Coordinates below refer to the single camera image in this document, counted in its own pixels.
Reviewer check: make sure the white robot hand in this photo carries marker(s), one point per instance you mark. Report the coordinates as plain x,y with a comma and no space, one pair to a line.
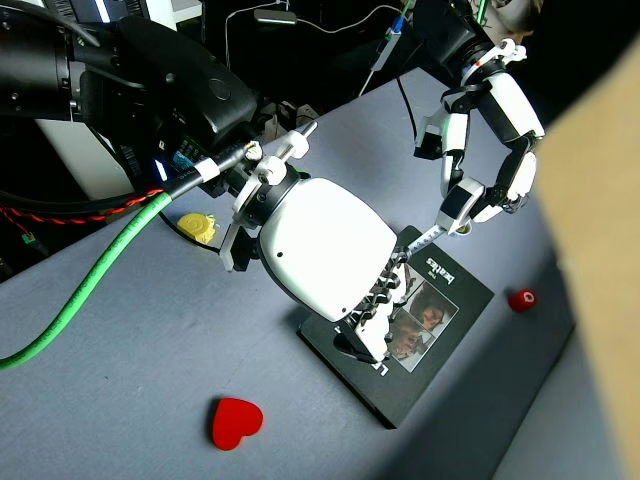
325,240
515,110

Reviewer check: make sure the grey black tape measure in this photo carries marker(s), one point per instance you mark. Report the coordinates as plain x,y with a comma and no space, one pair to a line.
457,205

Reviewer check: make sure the black Beatles book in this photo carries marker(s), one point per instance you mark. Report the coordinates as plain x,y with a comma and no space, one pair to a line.
470,300

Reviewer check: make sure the person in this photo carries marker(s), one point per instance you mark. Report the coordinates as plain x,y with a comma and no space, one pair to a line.
510,20

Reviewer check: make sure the yellow toy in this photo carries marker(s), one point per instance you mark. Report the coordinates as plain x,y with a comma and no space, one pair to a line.
195,225

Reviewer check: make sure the white adapter with blue plug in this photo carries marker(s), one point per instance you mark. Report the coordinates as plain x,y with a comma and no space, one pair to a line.
382,50

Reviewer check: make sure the blurred beige panel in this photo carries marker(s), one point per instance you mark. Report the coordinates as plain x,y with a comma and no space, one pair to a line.
595,250

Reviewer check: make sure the red cylinder block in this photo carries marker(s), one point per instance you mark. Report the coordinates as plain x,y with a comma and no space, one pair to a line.
522,300

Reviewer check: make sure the red heart block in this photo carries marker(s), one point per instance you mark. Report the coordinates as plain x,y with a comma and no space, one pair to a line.
235,422

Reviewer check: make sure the grey power adapter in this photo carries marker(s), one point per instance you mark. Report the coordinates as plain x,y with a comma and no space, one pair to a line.
275,16

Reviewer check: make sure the grey table cloth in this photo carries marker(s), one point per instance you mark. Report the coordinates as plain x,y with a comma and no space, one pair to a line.
125,375

